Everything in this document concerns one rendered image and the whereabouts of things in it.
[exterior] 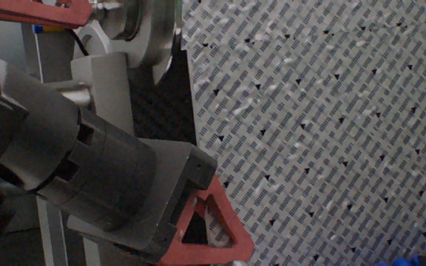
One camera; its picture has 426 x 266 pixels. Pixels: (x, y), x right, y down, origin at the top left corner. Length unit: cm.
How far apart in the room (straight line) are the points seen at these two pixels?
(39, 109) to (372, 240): 26
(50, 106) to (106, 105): 14
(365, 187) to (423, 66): 9
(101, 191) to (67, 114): 5
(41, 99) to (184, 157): 8
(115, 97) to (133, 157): 13
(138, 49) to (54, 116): 14
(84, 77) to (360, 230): 22
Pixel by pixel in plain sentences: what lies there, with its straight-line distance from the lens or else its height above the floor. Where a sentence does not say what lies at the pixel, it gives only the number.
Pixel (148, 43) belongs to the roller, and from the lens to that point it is 61.
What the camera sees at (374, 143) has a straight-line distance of 64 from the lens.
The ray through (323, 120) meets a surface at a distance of 62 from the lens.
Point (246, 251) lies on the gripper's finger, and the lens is 60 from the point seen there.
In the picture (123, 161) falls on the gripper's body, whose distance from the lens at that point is 52.
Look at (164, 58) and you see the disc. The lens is 61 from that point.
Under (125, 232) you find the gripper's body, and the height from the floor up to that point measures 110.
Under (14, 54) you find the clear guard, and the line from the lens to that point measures 162.
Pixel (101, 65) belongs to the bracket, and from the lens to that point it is 65.
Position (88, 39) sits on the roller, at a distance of 77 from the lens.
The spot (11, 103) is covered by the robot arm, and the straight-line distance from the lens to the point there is 46.
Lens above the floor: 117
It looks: 3 degrees down
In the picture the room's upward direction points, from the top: 7 degrees counter-clockwise
